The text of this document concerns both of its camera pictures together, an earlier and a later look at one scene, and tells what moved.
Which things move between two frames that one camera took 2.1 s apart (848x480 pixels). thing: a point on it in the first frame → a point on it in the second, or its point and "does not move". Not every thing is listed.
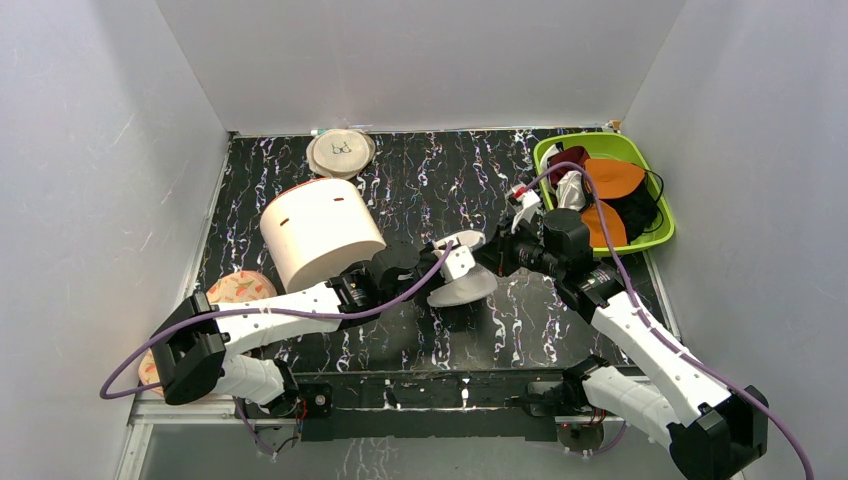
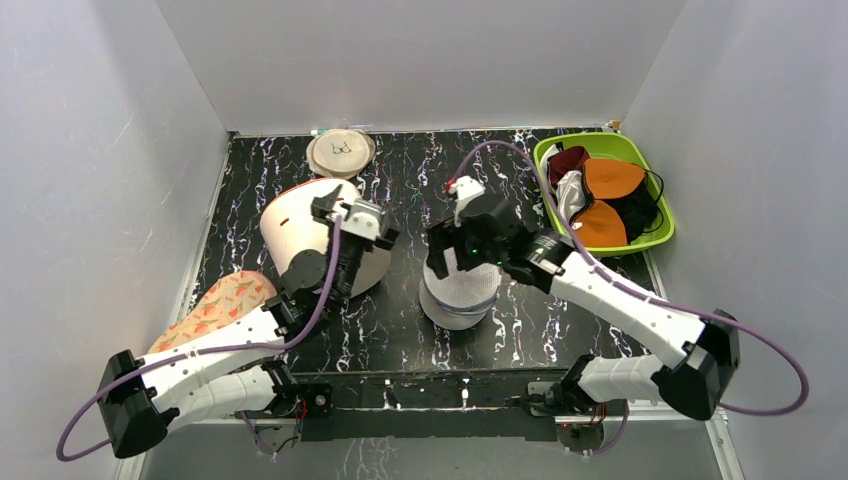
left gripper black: [432, 255] → [325, 209]
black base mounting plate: [424, 407] does not move
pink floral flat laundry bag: [235, 288] does not move
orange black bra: [628, 201] does not move
